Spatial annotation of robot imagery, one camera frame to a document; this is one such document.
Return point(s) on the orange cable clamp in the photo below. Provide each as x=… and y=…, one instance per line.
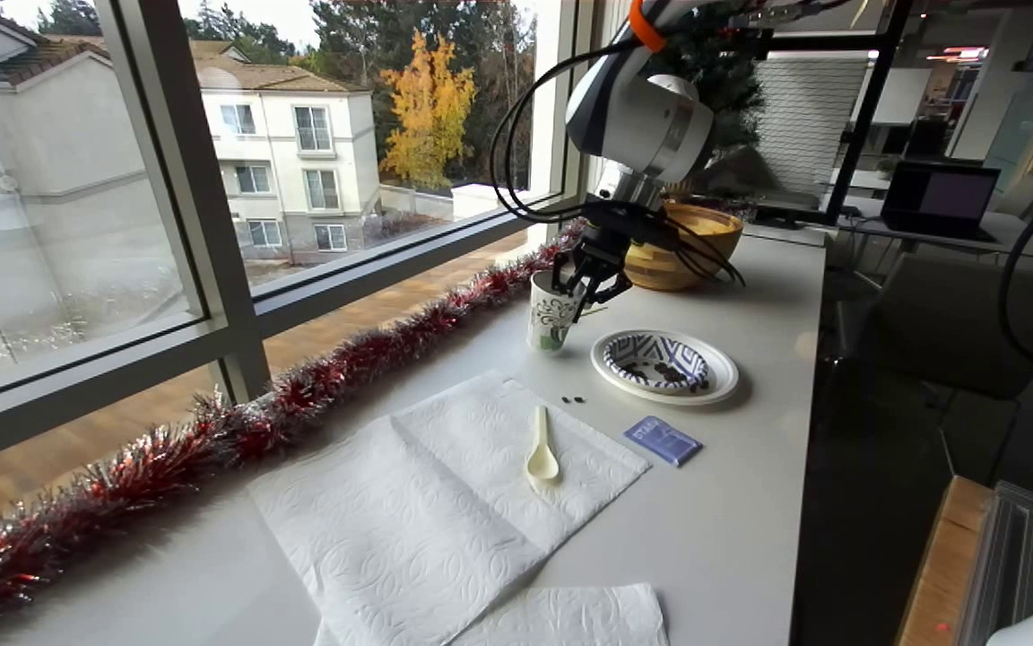
x=643, y=26

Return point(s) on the black laptop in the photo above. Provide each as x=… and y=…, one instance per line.
x=944, y=198

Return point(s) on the small white paper napkin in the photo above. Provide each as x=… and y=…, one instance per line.
x=542, y=614

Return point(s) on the cream plastic spoon on napkin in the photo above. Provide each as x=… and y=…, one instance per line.
x=540, y=468

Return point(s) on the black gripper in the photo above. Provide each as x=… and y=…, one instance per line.
x=597, y=264

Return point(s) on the large white paper napkin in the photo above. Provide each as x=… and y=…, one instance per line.
x=413, y=525

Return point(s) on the wooden bowl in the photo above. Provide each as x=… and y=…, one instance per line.
x=700, y=252

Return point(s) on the blue patterned bowl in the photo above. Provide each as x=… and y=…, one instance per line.
x=659, y=364

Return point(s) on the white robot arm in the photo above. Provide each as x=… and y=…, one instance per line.
x=647, y=111

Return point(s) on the red silver tinsel garland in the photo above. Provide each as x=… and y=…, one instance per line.
x=57, y=528

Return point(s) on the white paper plate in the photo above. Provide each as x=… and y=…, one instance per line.
x=718, y=367

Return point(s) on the blue square packet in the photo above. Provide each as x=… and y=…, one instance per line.
x=667, y=442

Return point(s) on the patterned paper cup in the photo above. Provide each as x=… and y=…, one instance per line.
x=551, y=313

